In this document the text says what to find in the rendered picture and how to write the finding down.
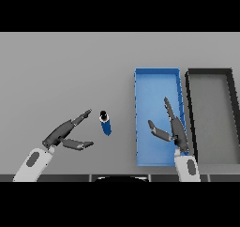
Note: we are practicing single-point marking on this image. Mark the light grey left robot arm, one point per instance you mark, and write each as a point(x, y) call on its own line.
point(33, 163)

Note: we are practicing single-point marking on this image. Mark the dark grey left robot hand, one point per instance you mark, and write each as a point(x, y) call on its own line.
point(61, 133)

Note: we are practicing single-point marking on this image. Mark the blue bin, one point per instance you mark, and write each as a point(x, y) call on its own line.
point(153, 112)

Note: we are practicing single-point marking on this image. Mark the dark grey bin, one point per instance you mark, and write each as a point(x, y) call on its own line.
point(212, 118)

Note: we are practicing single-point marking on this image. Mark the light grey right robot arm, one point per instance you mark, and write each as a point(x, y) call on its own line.
point(187, 167)

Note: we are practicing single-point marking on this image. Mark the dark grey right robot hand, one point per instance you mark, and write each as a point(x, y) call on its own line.
point(178, 131)

